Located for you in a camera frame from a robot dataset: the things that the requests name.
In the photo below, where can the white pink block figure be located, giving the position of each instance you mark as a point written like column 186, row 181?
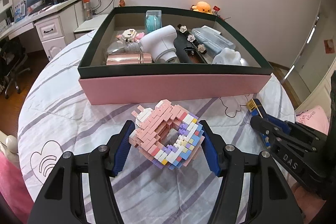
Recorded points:
column 130, row 36

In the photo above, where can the orange snack bag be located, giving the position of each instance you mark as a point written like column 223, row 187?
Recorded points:
column 122, row 3

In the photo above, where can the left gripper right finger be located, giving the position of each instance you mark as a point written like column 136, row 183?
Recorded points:
column 270, row 198

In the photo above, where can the red toy crate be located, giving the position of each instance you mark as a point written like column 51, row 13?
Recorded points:
column 215, row 11

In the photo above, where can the black office chair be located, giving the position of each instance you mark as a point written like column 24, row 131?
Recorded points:
column 13, row 57

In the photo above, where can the white plush toy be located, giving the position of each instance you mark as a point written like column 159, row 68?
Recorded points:
column 229, row 57

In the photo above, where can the clear plastic bag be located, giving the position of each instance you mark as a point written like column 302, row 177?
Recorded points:
column 120, row 47

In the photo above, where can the green pink storage box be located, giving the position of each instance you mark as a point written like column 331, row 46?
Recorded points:
column 136, row 83

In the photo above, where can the white plastic dryer shell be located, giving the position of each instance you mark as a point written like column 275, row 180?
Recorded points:
column 160, row 44

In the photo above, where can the orange cap water bottle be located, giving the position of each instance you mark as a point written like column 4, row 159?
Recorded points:
column 87, row 9

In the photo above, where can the white desk with drawers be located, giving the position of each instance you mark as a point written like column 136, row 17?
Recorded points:
column 55, row 26

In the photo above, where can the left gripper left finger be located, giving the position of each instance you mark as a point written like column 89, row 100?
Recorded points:
column 77, row 181

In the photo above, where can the black white TV cabinet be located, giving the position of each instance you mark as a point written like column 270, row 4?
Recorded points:
column 89, row 25

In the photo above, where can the orange octopus plush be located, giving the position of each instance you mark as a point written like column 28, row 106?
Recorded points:
column 203, row 7

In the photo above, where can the blue yellow small box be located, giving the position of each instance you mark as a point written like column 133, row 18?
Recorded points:
column 256, row 109

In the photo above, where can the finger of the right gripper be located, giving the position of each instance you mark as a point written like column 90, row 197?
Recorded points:
column 265, row 127
column 295, row 130

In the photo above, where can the teal oval clear case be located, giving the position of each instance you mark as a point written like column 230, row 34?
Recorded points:
column 153, row 20

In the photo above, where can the clear dental flosser box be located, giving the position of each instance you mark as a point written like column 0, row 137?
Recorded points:
column 213, row 42

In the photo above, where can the rose gold metal tin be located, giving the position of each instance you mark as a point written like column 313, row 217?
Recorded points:
column 129, row 58

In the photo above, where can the pink pastel block donut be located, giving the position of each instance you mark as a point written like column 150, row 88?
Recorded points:
column 168, row 135

